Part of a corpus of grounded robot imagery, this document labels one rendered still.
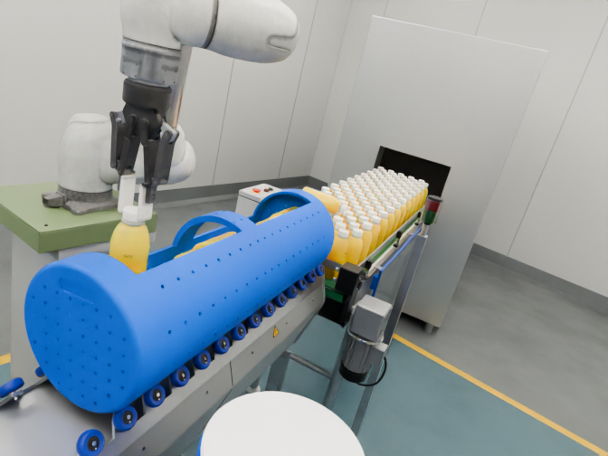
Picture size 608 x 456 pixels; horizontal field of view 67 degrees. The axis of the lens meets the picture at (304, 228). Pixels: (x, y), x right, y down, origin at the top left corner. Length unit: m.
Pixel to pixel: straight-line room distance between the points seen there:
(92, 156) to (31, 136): 2.45
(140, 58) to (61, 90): 3.17
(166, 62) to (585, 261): 5.05
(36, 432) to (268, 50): 0.77
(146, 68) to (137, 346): 0.44
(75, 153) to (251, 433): 0.97
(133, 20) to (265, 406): 0.67
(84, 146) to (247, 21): 0.80
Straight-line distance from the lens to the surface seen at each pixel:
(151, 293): 0.84
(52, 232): 1.39
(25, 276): 1.69
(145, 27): 0.77
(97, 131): 1.47
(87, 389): 0.94
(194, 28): 0.78
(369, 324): 1.72
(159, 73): 0.78
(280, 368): 1.75
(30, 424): 1.01
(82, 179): 1.50
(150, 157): 0.82
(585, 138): 5.36
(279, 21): 0.82
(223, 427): 0.84
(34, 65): 3.83
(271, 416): 0.88
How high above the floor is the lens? 1.63
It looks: 20 degrees down
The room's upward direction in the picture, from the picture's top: 14 degrees clockwise
